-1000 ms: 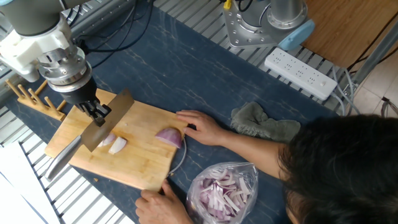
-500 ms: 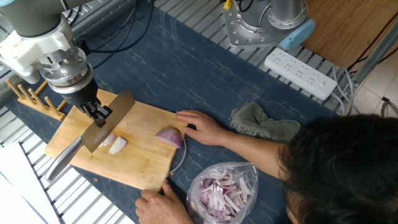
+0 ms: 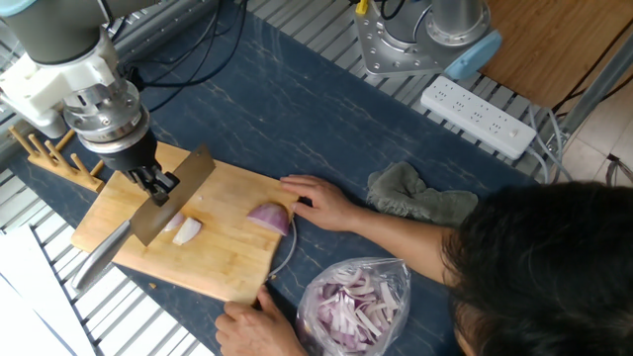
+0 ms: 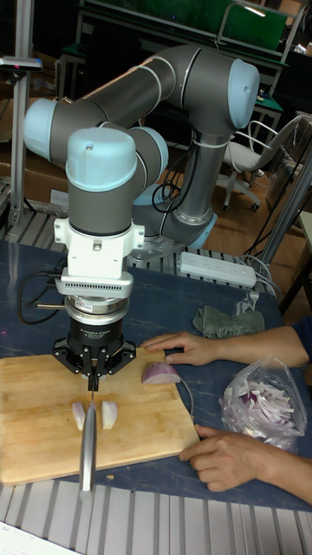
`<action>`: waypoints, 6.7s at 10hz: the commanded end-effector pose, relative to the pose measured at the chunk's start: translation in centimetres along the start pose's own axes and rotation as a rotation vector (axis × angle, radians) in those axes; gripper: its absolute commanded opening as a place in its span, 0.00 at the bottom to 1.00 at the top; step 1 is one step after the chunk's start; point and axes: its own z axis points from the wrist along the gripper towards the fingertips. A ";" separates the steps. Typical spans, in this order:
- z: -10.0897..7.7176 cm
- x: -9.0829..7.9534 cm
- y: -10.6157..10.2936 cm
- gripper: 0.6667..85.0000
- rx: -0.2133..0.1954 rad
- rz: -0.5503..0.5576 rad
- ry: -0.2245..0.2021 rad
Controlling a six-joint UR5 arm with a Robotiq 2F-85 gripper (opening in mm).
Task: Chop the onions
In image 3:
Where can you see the large red onion chunk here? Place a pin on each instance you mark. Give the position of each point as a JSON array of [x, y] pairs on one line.
[[269, 218]]

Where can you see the small pale onion wedge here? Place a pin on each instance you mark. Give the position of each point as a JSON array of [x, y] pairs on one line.
[[187, 231]]

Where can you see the yellow plastic clip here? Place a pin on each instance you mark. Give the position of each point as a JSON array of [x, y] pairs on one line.
[[362, 7]]

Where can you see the person right forearm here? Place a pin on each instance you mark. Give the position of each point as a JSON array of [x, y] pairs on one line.
[[400, 242]]

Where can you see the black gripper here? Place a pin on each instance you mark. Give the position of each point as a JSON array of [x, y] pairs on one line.
[[131, 157]]

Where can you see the white power strip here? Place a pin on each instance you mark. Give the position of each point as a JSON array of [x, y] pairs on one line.
[[475, 116]]

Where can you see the person left hand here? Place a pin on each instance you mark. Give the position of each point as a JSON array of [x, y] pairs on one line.
[[257, 331]]

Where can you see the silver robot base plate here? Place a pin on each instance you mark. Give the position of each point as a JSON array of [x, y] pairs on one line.
[[381, 49]]

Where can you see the grey green rag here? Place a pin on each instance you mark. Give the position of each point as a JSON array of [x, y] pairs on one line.
[[410, 198]]

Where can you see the person head black hair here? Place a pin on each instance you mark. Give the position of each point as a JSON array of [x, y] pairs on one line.
[[544, 277]]

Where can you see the bamboo wooden desk top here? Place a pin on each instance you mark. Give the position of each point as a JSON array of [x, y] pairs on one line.
[[554, 49]]

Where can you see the small cut onion piece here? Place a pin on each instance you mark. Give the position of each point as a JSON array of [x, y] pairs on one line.
[[175, 221]]

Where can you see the plain white paper sheet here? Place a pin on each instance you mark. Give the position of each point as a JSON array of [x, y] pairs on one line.
[[20, 331]]

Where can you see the plastic bag of sliced onion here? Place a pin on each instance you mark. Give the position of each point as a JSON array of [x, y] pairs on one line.
[[353, 306]]

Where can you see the wooden peg rack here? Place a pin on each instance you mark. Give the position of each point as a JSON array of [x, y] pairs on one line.
[[59, 165]]

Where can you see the wooden cutting board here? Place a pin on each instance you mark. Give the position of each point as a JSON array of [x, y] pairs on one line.
[[222, 257]]

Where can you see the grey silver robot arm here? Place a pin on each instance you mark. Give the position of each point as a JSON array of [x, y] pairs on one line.
[[54, 34]]

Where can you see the aluminium frame post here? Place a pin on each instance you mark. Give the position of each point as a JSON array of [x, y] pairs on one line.
[[598, 86]]

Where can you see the white printed paper sheet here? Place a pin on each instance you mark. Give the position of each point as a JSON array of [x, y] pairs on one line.
[[34, 277]]

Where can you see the person right hand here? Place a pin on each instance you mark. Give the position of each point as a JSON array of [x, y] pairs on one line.
[[329, 207]]

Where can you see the dark blue marbled mat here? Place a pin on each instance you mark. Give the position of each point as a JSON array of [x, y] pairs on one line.
[[336, 123]]

